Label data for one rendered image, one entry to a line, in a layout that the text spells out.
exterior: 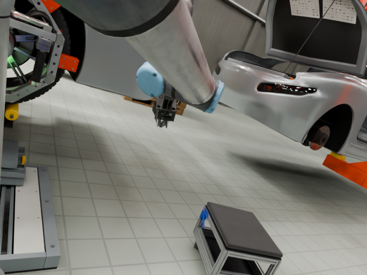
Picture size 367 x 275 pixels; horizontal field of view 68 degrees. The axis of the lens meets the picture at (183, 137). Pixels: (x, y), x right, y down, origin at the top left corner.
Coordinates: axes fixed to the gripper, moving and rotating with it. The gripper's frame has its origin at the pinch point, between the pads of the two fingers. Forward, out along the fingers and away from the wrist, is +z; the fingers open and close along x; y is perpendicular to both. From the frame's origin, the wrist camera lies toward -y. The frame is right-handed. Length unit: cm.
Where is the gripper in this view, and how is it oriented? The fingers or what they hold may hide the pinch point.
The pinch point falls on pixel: (160, 123)
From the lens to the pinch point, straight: 108.8
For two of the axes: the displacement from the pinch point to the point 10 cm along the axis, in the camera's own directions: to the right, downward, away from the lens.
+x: 9.8, 1.3, 1.7
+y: 0.2, 7.4, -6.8
